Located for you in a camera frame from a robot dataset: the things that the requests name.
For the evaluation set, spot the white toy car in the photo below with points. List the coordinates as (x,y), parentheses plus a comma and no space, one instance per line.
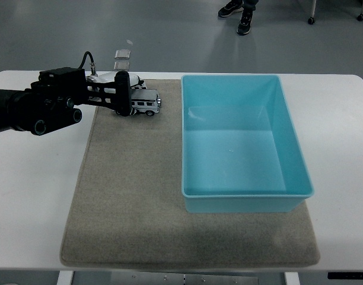
(146,102)

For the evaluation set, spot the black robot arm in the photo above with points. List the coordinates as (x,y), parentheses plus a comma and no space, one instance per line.
(36,107)

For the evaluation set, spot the blue plastic box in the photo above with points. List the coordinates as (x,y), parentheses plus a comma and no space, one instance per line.
(235,160)

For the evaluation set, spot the beige felt mat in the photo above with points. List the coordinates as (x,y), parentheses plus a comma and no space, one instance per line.
(125,178)

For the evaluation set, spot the metal floor socket plate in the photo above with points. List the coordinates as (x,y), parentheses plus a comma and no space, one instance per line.
(122,65)
(122,53)

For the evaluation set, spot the person's black shoe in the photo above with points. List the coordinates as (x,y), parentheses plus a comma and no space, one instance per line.
(229,9)
(244,24)

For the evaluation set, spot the person's leg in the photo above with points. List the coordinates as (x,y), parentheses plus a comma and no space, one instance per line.
(251,3)

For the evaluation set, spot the white table leg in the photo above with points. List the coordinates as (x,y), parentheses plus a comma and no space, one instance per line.
(64,278)
(292,279)

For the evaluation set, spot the black caster wheel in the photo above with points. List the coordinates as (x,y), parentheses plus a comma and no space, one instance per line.
(311,20)
(360,17)

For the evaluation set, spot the black table control panel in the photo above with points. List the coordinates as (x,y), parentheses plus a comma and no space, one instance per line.
(347,275)

